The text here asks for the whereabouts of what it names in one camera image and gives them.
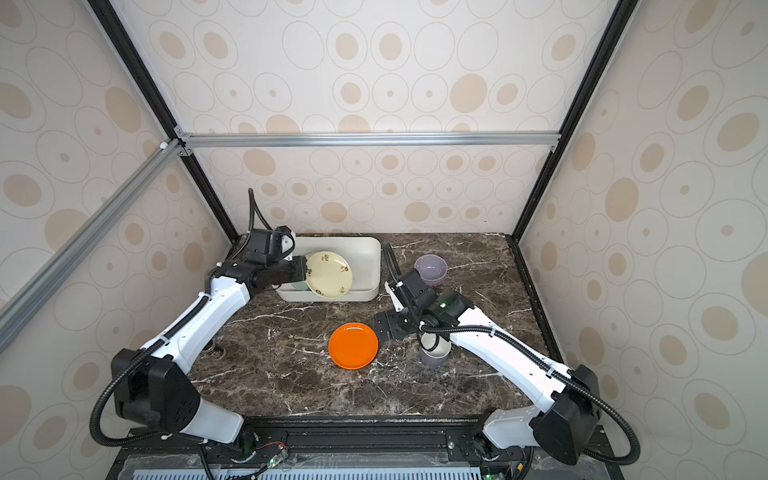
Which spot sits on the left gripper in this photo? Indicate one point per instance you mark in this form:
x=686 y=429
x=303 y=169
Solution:
x=301 y=269

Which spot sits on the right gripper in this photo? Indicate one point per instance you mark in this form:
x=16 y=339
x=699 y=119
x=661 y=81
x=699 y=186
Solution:
x=391 y=329

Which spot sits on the cream plate with flowers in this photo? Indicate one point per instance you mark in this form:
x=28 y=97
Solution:
x=328 y=275

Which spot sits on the orange plate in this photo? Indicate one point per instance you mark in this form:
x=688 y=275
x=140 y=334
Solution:
x=353 y=346

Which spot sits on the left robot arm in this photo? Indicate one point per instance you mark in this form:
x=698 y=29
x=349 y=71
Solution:
x=150 y=391

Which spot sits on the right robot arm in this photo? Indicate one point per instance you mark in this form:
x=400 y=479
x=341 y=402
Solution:
x=566 y=406

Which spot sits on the white plastic bin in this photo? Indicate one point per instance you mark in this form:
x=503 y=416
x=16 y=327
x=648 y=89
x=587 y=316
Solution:
x=359 y=283

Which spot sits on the purple grey mug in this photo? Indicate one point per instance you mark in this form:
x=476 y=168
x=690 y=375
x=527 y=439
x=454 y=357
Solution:
x=435 y=350

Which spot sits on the lavender bowl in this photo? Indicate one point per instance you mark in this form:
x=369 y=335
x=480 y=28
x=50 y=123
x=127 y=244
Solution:
x=432 y=269

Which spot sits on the horizontal aluminium bar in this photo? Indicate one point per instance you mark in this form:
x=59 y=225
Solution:
x=373 y=139

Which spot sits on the diagonal aluminium bar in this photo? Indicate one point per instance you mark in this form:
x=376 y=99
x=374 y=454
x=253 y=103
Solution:
x=23 y=307

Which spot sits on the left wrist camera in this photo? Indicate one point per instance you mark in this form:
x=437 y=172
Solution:
x=267 y=247

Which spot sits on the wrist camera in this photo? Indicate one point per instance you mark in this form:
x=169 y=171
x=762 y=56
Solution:
x=267 y=247
x=410 y=289

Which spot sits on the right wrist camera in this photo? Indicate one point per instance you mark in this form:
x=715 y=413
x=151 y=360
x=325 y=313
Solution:
x=410 y=289

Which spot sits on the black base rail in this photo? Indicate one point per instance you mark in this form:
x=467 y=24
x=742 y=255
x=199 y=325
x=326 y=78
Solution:
x=351 y=448

